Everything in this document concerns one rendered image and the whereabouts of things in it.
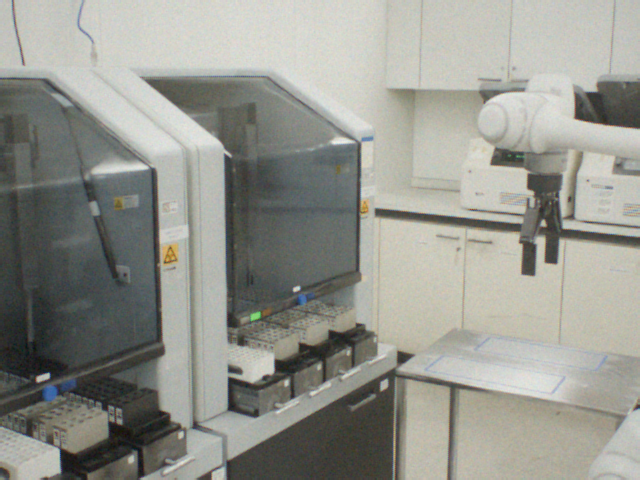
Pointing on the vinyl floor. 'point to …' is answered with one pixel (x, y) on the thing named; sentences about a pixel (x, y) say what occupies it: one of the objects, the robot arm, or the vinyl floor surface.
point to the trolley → (517, 380)
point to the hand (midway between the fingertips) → (540, 264)
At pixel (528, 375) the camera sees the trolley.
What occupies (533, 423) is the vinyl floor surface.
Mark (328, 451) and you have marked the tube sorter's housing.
